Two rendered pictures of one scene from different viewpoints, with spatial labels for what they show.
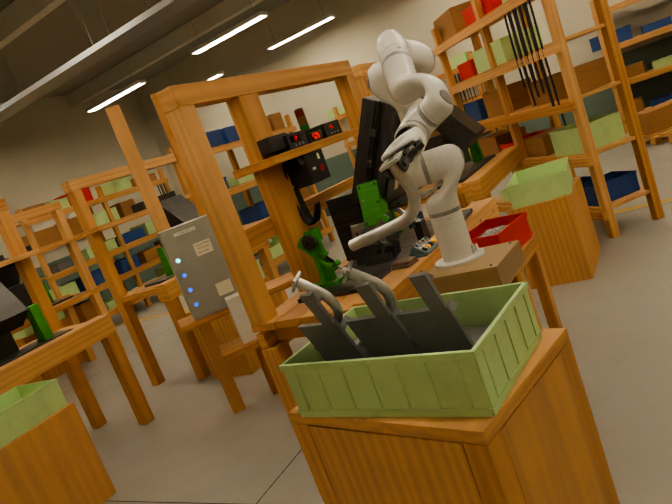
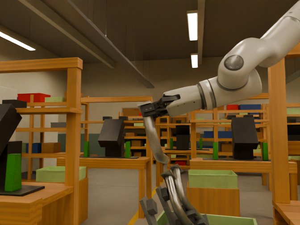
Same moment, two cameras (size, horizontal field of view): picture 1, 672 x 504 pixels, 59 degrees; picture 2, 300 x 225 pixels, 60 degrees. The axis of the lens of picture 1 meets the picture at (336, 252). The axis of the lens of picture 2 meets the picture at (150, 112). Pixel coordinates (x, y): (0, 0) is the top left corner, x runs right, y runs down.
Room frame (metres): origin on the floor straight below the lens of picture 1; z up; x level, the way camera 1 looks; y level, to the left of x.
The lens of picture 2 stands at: (1.08, -0.90, 1.34)
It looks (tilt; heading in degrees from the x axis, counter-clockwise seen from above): 4 degrees up; 68
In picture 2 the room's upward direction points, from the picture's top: straight up
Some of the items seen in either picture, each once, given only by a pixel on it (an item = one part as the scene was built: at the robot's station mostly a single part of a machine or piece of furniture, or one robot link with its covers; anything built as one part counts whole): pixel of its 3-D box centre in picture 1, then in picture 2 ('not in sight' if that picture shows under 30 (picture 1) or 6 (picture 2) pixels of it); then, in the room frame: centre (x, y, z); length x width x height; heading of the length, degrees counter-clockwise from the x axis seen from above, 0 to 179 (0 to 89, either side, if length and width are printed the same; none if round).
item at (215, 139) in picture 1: (260, 197); not in sight; (8.90, 0.78, 1.14); 2.45 x 0.55 x 2.28; 148
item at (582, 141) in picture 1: (524, 107); not in sight; (5.78, -2.22, 1.19); 2.30 x 0.55 x 2.39; 8
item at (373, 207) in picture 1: (373, 202); not in sight; (2.84, -0.26, 1.17); 0.13 x 0.12 x 0.20; 144
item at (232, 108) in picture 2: not in sight; (214, 138); (6.13, 6.09, 1.12); 3.01 x 0.54 x 2.24; 148
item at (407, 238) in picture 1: (388, 252); not in sight; (2.94, -0.25, 0.89); 1.10 x 0.42 x 0.02; 144
